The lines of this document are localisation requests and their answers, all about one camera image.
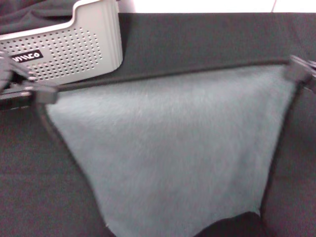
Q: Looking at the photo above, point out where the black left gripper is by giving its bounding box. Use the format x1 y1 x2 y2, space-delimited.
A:
0 51 59 111

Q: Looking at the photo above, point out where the grey towel with yellow back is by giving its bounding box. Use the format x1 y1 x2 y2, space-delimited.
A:
37 58 297 237

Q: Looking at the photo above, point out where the grey perforated storage box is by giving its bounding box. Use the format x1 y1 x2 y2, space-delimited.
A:
0 0 123 84

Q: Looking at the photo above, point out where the dark cloth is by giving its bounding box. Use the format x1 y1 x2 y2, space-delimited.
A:
0 0 75 35

